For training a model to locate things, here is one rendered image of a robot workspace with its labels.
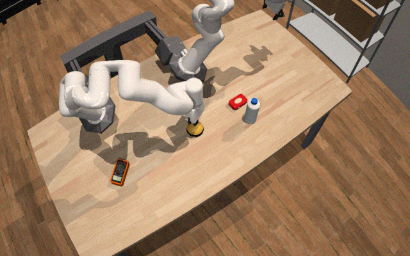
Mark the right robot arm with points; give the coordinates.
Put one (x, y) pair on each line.
(76, 100)

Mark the white plastic bottle with blue cap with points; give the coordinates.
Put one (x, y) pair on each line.
(251, 112)

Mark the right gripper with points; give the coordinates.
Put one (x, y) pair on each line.
(194, 114)

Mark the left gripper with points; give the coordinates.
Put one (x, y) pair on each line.
(277, 8)

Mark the orange digital multimeter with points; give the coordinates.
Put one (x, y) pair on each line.
(119, 172)

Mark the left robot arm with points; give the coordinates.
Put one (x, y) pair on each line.
(210, 29)

